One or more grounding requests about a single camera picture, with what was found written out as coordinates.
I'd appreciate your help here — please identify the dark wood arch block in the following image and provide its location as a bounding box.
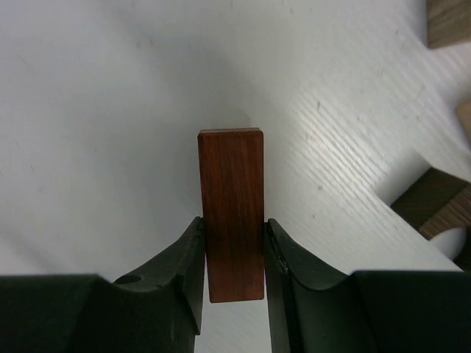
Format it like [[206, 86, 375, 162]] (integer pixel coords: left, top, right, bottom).
[[391, 168, 470, 240]]

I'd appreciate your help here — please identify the red-brown rectangular block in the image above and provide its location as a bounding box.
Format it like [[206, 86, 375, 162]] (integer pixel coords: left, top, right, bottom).
[[198, 128, 265, 303]]

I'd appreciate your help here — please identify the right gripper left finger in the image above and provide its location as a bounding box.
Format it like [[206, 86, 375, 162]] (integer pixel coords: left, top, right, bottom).
[[1, 218, 205, 352]]

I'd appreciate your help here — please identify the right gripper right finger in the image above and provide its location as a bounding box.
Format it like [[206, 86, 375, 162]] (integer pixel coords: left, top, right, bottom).
[[264, 219, 470, 352]]

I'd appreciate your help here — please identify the light wood rectangular block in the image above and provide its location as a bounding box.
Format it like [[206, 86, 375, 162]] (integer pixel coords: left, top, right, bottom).
[[426, 0, 470, 49]]

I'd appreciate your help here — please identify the small light wood cube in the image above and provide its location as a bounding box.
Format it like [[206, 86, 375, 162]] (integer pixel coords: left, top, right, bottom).
[[456, 101, 471, 143]]

